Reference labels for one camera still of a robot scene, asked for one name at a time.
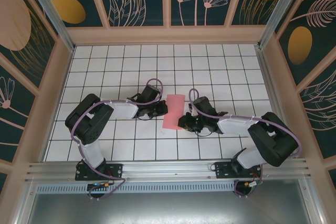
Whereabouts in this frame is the long aluminium base rail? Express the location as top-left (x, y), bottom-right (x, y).
top-left (25, 157), bottom-right (313, 184)

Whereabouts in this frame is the grey slotted cable duct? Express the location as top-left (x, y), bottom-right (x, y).
top-left (35, 179), bottom-right (237, 195)

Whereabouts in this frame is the aluminium side rail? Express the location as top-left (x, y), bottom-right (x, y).
top-left (256, 47), bottom-right (313, 161)

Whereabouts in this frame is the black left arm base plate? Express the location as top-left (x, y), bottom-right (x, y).
top-left (75, 162), bottom-right (124, 182)

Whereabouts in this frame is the small circuit board with connector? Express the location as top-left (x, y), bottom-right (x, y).
top-left (87, 181), bottom-right (111, 190)
top-left (245, 179), bottom-right (264, 189)

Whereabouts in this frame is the grey metal sheet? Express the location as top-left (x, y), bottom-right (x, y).
top-left (26, 179), bottom-right (316, 224)

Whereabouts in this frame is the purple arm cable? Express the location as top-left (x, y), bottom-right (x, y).
top-left (188, 88), bottom-right (302, 199)
top-left (70, 78), bottom-right (165, 201)

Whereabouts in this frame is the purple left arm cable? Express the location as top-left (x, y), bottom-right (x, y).
top-left (70, 78), bottom-right (165, 201)

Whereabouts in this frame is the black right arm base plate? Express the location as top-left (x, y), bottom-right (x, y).
top-left (214, 161), bottom-right (263, 179)

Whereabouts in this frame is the aluminium corner post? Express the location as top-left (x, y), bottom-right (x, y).
top-left (258, 0), bottom-right (307, 49)
top-left (22, 0), bottom-right (76, 53)

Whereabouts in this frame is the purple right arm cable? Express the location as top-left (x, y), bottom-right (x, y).
top-left (188, 88), bottom-right (302, 199)

